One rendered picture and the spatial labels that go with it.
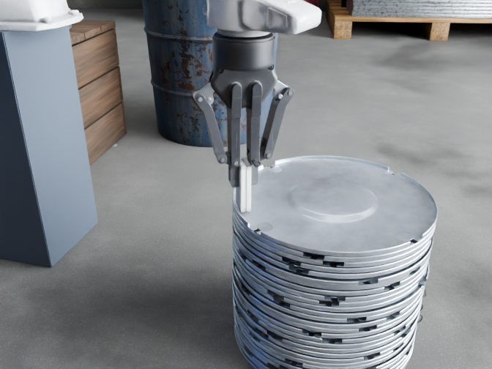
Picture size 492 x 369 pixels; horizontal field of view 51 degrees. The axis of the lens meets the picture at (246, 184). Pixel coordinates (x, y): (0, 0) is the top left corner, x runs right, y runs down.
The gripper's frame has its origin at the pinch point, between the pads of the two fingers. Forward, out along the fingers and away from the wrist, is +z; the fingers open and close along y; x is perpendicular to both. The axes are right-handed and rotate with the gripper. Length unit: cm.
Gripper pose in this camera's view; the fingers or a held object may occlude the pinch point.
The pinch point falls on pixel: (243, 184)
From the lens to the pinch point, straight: 70.4
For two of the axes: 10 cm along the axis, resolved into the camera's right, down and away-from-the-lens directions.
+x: 2.4, 4.4, -8.7
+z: 0.0, 8.9, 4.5
